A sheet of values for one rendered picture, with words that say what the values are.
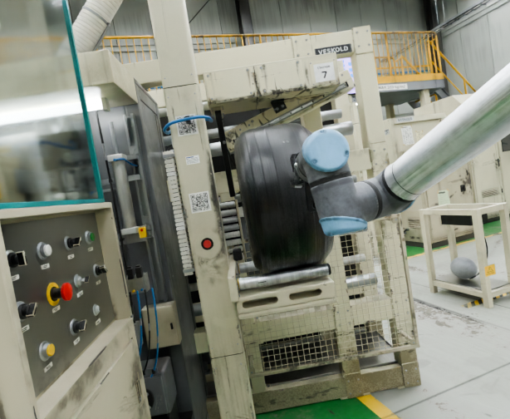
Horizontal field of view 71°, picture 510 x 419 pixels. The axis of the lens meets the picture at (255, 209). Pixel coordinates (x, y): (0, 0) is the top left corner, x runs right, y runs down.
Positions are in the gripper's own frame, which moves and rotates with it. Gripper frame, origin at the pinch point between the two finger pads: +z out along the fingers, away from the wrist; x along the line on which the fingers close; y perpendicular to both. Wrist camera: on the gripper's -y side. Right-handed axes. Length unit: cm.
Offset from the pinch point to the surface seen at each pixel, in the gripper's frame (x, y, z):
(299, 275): 1.9, -28.8, 24.9
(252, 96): 7, 50, 49
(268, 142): 6.4, 18.4, 14.1
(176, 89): 36, 45, 23
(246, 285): 21.5, -29.4, 24.9
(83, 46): 78, 82, 47
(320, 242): -5.7, -17.8, 15.5
